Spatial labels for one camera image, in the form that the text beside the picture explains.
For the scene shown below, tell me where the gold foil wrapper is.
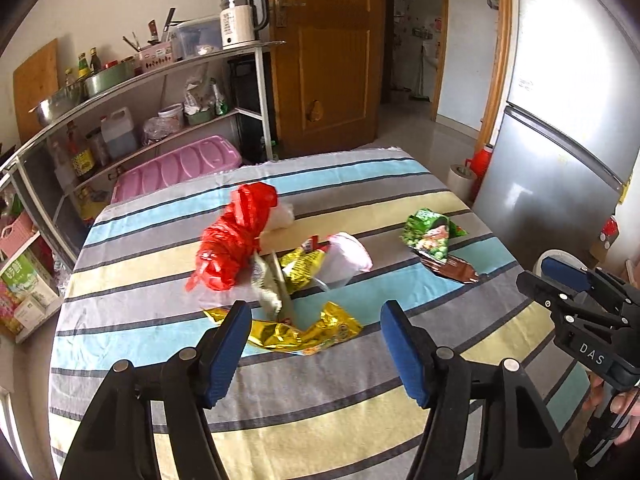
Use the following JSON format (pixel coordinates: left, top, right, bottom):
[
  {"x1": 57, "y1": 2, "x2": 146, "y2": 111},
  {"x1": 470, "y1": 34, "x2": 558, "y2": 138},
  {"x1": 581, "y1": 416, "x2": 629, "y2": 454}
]
[{"x1": 203, "y1": 301, "x2": 365, "y2": 357}]

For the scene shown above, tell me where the brown snack wrapper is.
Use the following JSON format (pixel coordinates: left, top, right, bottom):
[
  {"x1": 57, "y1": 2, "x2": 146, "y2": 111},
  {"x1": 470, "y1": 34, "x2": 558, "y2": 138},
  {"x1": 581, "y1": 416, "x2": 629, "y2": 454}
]
[{"x1": 420, "y1": 256, "x2": 480, "y2": 284}]

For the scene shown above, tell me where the red plastic bag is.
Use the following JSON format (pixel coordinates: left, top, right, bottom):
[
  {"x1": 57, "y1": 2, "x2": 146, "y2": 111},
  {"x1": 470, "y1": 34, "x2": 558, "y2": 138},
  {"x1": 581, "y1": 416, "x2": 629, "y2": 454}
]
[{"x1": 184, "y1": 182, "x2": 278, "y2": 292}]

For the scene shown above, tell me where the small yellow snack wrapper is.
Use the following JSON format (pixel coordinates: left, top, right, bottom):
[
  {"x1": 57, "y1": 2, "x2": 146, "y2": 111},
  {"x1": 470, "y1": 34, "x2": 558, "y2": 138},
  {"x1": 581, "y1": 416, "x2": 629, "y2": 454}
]
[{"x1": 279, "y1": 247, "x2": 326, "y2": 294}]

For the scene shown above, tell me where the clear plastic cup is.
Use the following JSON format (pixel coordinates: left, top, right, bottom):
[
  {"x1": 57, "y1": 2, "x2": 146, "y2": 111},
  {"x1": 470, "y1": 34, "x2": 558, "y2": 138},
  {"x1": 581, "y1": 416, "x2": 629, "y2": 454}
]
[{"x1": 314, "y1": 232, "x2": 373, "y2": 290}]

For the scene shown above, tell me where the green snack wrapper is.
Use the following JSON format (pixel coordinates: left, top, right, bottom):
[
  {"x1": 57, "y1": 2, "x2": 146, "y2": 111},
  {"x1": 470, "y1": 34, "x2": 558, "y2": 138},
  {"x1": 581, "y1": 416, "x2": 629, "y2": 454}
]
[{"x1": 400, "y1": 208, "x2": 468, "y2": 263}]

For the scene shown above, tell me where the pale green printed wrapper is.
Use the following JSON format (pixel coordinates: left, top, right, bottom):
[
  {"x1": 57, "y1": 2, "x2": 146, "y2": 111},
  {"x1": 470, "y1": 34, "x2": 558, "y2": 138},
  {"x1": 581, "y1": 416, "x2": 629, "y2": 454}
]
[{"x1": 250, "y1": 252, "x2": 294, "y2": 325}]

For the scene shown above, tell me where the white round trash bin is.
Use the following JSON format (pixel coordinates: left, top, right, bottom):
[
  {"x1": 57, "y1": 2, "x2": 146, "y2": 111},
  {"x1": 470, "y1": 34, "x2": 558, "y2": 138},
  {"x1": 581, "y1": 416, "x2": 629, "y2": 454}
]
[{"x1": 533, "y1": 249, "x2": 585, "y2": 276}]

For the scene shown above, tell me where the metal kitchen shelf rack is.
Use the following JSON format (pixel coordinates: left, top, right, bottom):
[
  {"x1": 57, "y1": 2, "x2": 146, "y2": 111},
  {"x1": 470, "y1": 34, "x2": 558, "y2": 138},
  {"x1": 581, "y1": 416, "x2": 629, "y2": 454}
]
[{"x1": 1, "y1": 41, "x2": 279, "y2": 269}]

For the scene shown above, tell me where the right hand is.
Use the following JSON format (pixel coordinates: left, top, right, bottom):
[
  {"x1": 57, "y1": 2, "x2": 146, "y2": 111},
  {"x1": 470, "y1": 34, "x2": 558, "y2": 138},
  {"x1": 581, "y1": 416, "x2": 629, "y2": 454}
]
[{"x1": 582, "y1": 372, "x2": 640, "y2": 445}]

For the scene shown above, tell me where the red bag on box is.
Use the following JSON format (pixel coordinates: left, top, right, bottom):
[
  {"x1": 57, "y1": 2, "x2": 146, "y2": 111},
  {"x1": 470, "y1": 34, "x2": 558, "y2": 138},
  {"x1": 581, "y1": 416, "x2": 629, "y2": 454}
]
[{"x1": 599, "y1": 216, "x2": 620, "y2": 252}]

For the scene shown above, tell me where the striped tablecloth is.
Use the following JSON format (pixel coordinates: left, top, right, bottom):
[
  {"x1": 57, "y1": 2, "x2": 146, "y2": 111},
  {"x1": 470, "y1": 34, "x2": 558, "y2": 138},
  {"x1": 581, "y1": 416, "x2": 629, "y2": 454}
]
[{"x1": 48, "y1": 146, "x2": 591, "y2": 480}]

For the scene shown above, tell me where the silver refrigerator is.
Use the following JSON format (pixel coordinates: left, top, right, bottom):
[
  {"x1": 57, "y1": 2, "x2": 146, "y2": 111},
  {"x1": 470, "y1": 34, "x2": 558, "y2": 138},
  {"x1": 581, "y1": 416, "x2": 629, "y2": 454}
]
[{"x1": 474, "y1": 0, "x2": 639, "y2": 270}]

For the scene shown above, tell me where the white tissue ball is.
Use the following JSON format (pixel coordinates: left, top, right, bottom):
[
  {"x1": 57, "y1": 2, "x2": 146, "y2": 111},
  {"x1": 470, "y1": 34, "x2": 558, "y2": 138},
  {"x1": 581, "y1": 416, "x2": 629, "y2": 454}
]
[{"x1": 264, "y1": 202, "x2": 295, "y2": 232}]

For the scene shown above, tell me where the white paper roll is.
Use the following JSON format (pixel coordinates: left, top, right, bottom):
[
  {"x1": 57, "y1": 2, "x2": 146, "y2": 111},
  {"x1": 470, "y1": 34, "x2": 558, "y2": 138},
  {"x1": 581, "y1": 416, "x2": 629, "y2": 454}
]
[{"x1": 446, "y1": 165, "x2": 477, "y2": 204}]

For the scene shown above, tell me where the pink plastic tray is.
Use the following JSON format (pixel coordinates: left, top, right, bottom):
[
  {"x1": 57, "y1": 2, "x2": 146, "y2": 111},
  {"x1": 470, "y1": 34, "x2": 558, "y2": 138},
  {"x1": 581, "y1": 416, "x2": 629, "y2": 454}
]
[{"x1": 111, "y1": 136, "x2": 242, "y2": 204}]

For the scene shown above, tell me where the white liquid jug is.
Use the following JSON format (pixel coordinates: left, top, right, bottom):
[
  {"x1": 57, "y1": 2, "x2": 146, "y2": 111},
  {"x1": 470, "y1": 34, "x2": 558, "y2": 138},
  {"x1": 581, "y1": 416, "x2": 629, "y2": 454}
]
[{"x1": 101, "y1": 107, "x2": 139, "y2": 160}]

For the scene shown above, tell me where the wooden door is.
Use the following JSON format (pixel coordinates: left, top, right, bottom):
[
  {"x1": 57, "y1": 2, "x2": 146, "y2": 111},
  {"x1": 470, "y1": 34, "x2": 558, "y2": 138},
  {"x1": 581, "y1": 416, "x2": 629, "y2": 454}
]
[{"x1": 270, "y1": 0, "x2": 385, "y2": 157}]

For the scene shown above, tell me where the steel mixing bowl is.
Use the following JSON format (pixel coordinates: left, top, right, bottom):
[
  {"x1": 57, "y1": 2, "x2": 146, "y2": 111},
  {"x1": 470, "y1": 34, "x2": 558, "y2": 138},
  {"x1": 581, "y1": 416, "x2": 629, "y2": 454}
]
[{"x1": 29, "y1": 84, "x2": 84, "y2": 127}]

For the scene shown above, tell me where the pink utensil box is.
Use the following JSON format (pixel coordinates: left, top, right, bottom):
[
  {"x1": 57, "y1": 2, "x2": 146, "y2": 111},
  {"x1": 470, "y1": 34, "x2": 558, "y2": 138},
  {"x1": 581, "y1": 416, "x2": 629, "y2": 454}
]
[{"x1": 138, "y1": 41, "x2": 174, "y2": 73}]

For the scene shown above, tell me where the clear plastic storage box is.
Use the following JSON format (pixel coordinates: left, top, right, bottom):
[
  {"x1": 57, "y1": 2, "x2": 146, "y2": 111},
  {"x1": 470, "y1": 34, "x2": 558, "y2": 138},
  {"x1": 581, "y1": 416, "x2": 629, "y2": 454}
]
[{"x1": 175, "y1": 15, "x2": 222, "y2": 60}]

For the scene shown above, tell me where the wooden cutting board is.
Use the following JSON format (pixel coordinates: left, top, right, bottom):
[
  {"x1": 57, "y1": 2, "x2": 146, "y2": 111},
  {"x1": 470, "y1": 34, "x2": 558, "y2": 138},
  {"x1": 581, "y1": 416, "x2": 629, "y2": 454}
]
[{"x1": 13, "y1": 39, "x2": 58, "y2": 144}]

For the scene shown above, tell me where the white electric kettle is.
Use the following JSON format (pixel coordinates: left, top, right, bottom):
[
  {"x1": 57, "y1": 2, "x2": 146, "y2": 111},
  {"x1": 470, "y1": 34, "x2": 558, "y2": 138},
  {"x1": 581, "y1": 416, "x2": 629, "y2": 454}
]
[{"x1": 219, "y1": 0, "x2": 269, "y2": 50}]

